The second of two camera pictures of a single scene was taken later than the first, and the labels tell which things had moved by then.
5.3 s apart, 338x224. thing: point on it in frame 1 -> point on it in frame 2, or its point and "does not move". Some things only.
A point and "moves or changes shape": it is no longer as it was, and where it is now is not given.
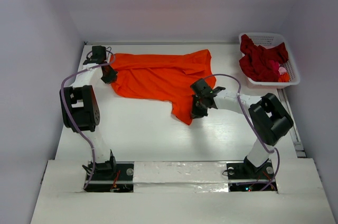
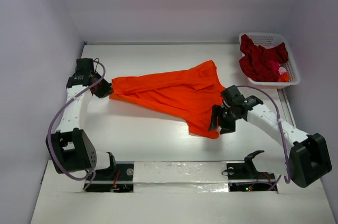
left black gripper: (112, 78) -> (106, 90)
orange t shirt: (167, 77) moves or changes shape
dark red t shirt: (255, 62) does not move
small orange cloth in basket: (284, 77) does not move
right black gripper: (197, 106) -> (224, 115)
